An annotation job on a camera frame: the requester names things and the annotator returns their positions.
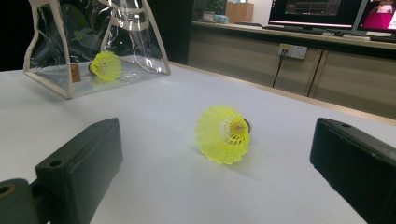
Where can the dark screen monitor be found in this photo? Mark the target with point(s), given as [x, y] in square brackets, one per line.
[311, 11]

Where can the teal packet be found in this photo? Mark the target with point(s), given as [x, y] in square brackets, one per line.
[221, 18]

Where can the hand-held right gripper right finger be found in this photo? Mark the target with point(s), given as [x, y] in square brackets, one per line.
[361, 161]

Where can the white table mat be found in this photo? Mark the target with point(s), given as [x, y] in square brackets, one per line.
[155, 102]

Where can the black keyboard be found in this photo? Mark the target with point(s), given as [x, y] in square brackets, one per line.
[292, 29]

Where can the white wall socket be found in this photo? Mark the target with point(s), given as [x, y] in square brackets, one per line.
[293, 51]

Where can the yellow plastic shuttlecock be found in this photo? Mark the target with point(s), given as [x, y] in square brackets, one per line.
[222, 137]
[106, 66]

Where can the brown cardboard box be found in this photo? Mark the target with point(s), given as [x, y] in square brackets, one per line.
[239, 11]

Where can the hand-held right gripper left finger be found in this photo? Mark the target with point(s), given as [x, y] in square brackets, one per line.
[81, 168]

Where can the clear bag with beige trim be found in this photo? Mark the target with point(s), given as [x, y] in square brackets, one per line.
[62, 40]

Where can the beige wooden cabinet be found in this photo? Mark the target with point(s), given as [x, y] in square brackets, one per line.
[243, 59]

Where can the pink screen monitor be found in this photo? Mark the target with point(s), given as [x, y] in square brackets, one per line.
[379, 17]

